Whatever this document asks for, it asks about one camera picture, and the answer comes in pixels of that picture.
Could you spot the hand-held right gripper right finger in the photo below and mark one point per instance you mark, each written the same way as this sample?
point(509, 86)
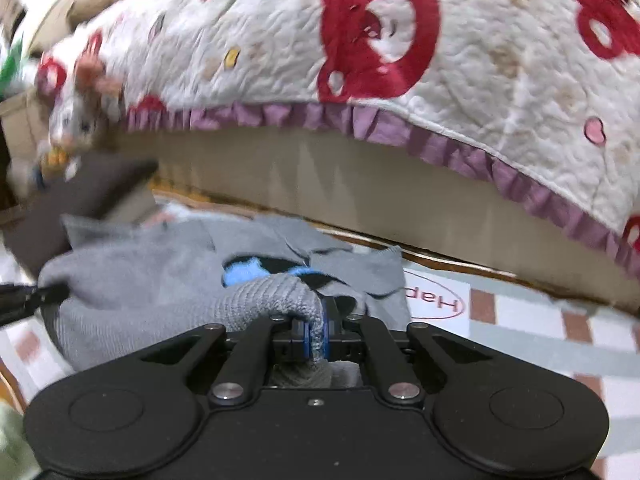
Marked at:
point(326, 340)

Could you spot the grey sweater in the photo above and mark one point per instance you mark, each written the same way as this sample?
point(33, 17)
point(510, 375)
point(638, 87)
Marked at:
point(150, 300)

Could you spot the white red printed quilt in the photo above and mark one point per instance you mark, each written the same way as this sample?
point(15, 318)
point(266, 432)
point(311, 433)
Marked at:
point(500, 60)

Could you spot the green plastic bag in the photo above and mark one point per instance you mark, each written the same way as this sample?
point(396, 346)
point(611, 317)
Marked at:
point(12, 67)

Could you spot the pink grey checked rug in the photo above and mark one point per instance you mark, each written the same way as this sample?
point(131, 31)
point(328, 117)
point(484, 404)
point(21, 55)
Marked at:
point(525, 340)

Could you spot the pale green cloth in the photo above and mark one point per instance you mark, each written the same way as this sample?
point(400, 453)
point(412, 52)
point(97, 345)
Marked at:
point(12, 440)

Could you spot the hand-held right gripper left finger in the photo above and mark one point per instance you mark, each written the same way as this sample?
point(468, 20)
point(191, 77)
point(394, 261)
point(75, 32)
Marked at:
point(306, 342)

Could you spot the dark brown garment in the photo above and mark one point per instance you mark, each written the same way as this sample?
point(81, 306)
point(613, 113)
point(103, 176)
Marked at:
point(60, 200)

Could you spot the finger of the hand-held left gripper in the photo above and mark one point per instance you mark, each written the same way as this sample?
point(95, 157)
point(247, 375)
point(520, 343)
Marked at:
point(20, 301)

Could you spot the grey plush rabbit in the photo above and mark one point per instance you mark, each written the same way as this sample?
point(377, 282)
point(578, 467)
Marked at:
point(75, 110)

